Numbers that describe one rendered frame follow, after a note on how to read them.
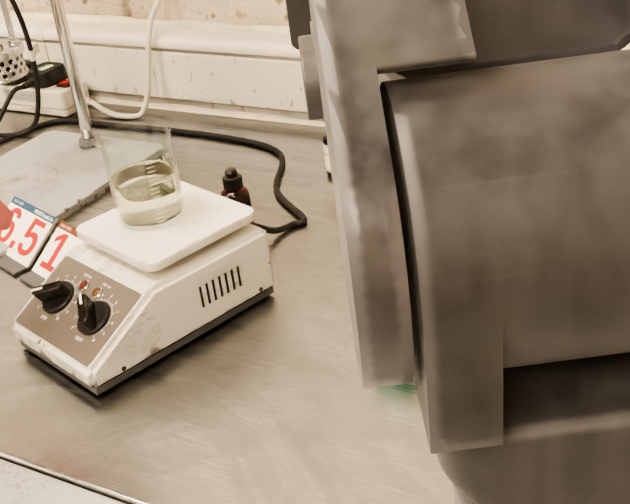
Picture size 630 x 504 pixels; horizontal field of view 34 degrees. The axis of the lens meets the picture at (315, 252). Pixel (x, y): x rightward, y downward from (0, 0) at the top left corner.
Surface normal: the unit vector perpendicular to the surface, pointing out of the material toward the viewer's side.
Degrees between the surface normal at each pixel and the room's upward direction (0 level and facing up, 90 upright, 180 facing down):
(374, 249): 67
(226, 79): 90
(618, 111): 30
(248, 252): 90
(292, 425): 0
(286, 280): 0
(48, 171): 0
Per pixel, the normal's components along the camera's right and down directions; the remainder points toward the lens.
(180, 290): 0.69, 0.27
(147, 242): -0.11, -0.87
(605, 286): 0.06, 0.50
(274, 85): -0.50, 0.47
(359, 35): -0.06, -0.39
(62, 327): -0.46, -0.55
